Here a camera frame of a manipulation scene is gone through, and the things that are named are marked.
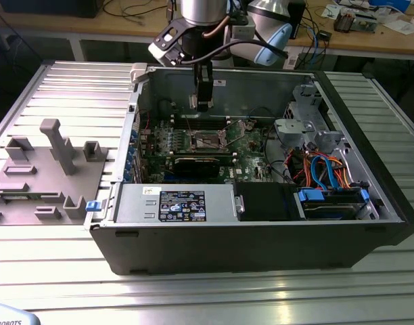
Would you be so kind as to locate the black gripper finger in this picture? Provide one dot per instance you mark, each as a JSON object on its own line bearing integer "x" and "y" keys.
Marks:
{"x": 197, "y": 78}
{"x": 206, "y": 88}

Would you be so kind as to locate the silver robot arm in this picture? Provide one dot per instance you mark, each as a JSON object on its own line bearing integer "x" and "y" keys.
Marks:
{"x": 203, "y": 11}

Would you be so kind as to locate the thin metal locking lever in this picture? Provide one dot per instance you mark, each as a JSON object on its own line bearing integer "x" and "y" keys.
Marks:
{"x": 189, "y": 123}
{"x": 213, "y": 146}

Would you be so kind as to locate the CPU socket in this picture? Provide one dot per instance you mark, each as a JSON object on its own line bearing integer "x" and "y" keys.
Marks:
{"x": 203, "y": 140}

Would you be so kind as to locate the CPU cooler heatsink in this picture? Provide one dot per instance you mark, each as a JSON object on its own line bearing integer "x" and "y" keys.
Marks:
{"x": 344, "y": 22}

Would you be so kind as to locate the white certification sticker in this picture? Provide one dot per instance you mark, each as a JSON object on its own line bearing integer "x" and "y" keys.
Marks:
{"x": 222, "y": 82}

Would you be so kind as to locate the grey case latch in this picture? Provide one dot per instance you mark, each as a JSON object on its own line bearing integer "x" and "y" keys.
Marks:
{"x": 139, "y": 72}

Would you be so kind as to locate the wooden workbench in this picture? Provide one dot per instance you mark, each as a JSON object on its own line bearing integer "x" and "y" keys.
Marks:
{"x": 132, "y": 28}

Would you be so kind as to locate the black graphics card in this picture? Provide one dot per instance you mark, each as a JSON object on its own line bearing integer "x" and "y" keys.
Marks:
{"x": 197, "y": 167}

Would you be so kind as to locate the green motherboard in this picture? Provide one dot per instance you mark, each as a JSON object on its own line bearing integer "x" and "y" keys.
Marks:
{"x": 247, "y": 159}

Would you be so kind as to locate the white code label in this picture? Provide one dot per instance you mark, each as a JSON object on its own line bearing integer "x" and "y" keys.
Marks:
{"x": 291, "y": 61}

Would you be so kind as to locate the grey metal drive cage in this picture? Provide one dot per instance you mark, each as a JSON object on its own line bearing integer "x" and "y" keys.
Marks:
{"x": 291, "y": 130}

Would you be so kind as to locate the black tower box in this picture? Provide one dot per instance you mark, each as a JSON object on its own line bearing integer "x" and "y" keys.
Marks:
{"x": 298, "y": 17}

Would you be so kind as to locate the black plastic shroud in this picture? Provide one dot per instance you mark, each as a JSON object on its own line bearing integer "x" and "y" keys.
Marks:
{"x": 264, "y": 203}

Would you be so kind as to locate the small black box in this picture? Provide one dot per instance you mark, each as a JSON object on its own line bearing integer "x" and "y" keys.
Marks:
{"x": 324, "y": 35}

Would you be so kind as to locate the grey power supply unit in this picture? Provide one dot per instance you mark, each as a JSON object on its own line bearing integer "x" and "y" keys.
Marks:
{"x": 136, "y": 203}

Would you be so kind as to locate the white printed sheet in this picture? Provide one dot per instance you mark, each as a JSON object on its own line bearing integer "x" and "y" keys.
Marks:
{"x": 330, "y": 11}

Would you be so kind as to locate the black device on bench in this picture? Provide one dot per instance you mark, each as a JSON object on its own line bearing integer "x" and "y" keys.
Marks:
{"x": 48, "y": 8}

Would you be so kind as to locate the blue plastic tab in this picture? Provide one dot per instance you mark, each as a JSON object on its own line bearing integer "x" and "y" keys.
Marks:
{"x": 93, "y": 206}

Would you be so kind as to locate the black PC case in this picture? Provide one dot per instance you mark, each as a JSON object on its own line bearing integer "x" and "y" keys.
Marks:
{"x": 227, "y": 250}

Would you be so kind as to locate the hard disk in blue carrier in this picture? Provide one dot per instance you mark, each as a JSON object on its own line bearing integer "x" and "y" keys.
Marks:
{"x": 328, "y": 203}

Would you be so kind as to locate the grey metal device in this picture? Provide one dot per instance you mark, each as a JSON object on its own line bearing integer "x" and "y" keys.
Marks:
{"x": 366, "y": 23}

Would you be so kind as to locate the grey parts rack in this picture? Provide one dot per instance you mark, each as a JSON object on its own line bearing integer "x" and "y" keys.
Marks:
{"x": 58, "y": 189}

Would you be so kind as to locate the blue box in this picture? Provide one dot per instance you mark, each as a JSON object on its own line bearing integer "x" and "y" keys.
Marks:
{"x": 389, "y": 2}

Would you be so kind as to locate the white papers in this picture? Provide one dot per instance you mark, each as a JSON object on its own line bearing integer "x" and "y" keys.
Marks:
{"x": 401, "y": 27}

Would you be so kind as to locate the pale blue teach pendant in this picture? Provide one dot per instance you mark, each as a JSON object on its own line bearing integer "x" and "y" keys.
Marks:
{"x": 11, "y": 316}

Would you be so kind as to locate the white wrist camera black face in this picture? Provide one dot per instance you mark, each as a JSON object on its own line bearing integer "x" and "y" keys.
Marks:
{"x": 163, "y": 50}

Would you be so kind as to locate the small grey wrist camera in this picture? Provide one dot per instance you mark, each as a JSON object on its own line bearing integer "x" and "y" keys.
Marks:
{"x": 244, "y": 32}

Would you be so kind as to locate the perforated metal bracket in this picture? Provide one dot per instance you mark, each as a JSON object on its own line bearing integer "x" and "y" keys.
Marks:
{"x": 305, "y": 101}

